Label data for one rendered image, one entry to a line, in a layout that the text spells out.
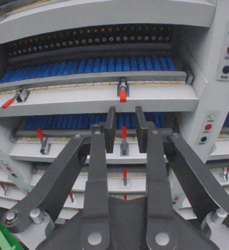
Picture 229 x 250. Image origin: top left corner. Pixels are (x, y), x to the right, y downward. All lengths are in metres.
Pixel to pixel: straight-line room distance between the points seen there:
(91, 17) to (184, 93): 0.26
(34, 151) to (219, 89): 0.58
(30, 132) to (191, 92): 0.53
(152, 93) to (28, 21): 0.31
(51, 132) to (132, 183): 0.37
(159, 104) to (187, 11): 0.20
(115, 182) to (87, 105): 0.37
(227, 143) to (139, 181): 0.36
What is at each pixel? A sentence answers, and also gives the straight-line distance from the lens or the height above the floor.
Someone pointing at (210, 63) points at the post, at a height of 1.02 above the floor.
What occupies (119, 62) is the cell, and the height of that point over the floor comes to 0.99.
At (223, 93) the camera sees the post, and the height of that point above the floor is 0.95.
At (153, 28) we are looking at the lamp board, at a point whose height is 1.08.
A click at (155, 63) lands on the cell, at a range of 0.42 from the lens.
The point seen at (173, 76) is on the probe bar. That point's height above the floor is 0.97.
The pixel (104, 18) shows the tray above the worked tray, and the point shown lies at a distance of 0.31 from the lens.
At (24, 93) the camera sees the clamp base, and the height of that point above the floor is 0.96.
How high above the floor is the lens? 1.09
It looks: 36 degrees down
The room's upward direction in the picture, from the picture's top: 4 degrees counter-clockwise
